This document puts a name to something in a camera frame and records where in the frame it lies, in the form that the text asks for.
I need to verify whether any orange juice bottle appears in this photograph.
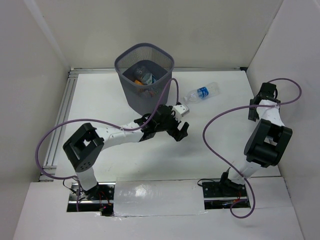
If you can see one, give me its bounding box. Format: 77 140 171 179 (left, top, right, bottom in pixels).
134 80 144 86

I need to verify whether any crushed bottle green label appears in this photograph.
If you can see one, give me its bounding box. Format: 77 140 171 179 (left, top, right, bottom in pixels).
133 65 157 86

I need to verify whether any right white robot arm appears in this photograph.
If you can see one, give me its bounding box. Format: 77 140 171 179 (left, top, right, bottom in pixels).
218 82 293 196

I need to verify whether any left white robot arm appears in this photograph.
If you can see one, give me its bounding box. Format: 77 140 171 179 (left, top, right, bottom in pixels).
62 102 190 200

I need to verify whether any grey mesh waste bin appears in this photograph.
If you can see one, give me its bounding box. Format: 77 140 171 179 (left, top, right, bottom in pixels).
114 43 175 115

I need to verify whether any clear bottle blue label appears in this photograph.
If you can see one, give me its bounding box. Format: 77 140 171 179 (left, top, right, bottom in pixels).
183 82 220 104

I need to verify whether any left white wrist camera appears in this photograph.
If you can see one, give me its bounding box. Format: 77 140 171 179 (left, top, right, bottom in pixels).
172 104 190 121

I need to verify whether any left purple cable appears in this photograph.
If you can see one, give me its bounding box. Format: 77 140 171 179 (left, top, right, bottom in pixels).
34 78 182 212

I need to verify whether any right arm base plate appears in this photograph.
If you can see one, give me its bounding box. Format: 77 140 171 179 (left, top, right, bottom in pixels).
197 178 251 210

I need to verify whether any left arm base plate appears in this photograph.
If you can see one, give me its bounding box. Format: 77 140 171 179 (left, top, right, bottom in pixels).
62 180 116 217

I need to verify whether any aluminium frame rail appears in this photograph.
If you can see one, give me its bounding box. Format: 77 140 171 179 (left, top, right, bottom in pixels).
43 67 253 182

